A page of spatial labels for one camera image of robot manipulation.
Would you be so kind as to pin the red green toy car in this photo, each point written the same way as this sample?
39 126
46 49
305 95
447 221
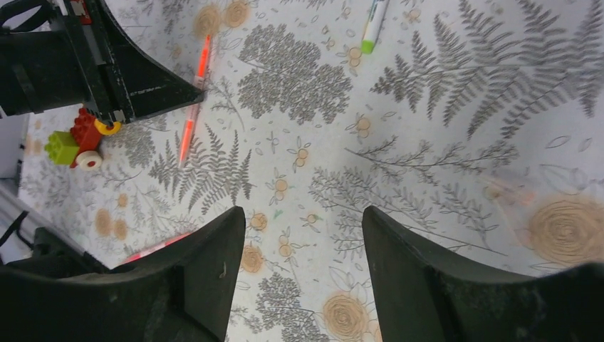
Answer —
78 147

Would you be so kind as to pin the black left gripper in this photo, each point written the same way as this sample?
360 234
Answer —
60 53

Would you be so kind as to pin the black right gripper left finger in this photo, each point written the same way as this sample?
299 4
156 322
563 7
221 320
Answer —
181 292

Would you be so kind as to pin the red gel pen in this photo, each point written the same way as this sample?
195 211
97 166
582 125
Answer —
193 110

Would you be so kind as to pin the floral patterned table mat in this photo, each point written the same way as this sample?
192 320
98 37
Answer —
304 132

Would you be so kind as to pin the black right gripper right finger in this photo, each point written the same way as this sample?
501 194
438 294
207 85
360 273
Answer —
425 292

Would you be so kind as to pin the white green marker pen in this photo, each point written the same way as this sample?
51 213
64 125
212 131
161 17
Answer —
373 26

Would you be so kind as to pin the transparent red pen cap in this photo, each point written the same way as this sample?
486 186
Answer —
507 191

